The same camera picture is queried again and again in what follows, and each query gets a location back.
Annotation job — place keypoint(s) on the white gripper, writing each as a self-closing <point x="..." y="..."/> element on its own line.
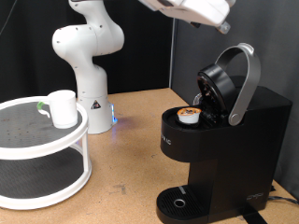
<point x="199" y="11"/>

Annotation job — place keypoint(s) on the orange-lidded white coffee pod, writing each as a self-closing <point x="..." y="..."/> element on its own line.
<point x="189" y="112"/>

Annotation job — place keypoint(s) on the black Keurig coffee machine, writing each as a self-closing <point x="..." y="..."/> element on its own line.
<point x="236" y="149"/>

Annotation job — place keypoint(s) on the grey partition panel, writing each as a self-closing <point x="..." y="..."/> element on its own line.
<point x="274" y="31"/>

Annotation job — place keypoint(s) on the black tape strip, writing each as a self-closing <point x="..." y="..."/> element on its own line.
<point x="253" y="216"/>

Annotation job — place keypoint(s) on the black curtain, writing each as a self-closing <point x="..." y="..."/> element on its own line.
<point x="25" y="46"/>

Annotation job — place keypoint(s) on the white two-tier turntable shelf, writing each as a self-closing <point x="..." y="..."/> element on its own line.
<point x="40" y="152"/>

